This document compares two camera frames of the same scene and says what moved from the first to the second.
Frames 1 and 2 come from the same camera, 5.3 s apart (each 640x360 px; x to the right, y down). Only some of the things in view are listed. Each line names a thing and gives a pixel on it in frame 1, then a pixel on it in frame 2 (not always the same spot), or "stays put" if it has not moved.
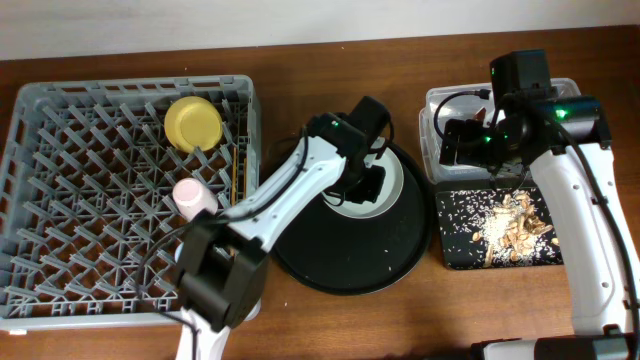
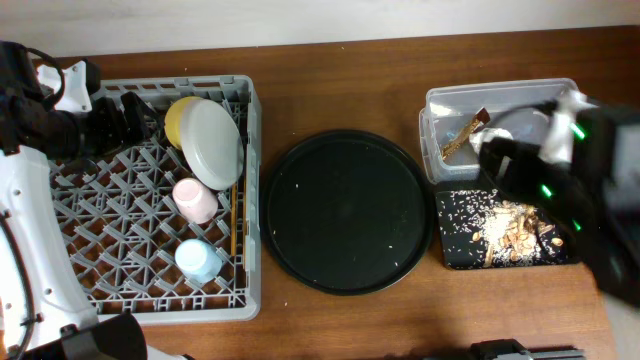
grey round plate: (392, 187) → (211, 143)
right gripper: (454, 142) → (505, 163)
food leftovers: (512, 232) stays put
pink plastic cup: (192, 197) stays put
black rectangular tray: (508, 227) stays put
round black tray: (335, 253) stays put
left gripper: (369, 185) → (114, 123)
